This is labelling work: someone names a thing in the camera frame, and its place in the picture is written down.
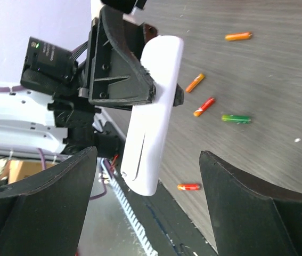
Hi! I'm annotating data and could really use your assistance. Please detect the white cable duct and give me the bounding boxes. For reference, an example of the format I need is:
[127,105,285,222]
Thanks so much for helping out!
[100,158,158,256]

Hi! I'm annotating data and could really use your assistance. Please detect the orange battery near tray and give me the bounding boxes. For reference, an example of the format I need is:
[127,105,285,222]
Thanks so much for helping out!
[225,31,252,42]

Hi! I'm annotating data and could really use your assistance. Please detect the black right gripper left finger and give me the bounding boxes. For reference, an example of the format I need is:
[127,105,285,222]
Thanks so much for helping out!
[0,147,97,255]

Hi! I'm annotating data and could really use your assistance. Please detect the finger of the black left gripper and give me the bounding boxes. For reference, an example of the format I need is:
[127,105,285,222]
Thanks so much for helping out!
[173,84,184,107]

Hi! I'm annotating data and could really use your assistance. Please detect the white air conditioner remote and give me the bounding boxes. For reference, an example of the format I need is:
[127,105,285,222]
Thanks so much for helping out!
[120,35,184,196]

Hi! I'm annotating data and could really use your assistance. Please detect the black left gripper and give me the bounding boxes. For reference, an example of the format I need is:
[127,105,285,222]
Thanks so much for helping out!
[20,5,156,110]

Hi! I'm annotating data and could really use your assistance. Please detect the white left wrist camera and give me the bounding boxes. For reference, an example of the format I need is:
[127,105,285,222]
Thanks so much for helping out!
[101,0,147,14]

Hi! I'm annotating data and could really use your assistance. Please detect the red orange battery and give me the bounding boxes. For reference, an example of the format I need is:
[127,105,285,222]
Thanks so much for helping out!
[193,97,215,117]

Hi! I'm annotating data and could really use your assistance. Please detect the orange battery upper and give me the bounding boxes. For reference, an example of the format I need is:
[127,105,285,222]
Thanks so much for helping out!
[185,73,205,93]

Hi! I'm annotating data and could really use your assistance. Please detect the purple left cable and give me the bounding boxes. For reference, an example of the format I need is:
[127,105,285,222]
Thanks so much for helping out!
[0,84,108,201]

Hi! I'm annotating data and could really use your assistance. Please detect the orange battery left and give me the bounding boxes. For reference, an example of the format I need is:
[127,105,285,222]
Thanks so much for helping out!
[177,183,200,191]

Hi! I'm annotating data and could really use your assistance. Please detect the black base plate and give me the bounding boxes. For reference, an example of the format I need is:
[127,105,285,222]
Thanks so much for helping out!
[97,106,219,256]

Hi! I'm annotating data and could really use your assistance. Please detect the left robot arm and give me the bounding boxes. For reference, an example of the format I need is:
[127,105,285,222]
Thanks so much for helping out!
[0,1,183,161]

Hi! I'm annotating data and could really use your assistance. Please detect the green battery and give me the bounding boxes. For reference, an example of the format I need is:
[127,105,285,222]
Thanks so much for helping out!
[221,115,251,124]

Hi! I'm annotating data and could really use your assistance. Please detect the cardboard box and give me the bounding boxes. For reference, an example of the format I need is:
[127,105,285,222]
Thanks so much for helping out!
[0,159,57,185]

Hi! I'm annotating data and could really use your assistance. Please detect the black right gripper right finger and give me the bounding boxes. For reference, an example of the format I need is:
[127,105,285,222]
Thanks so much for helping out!
[199,151,302,255]

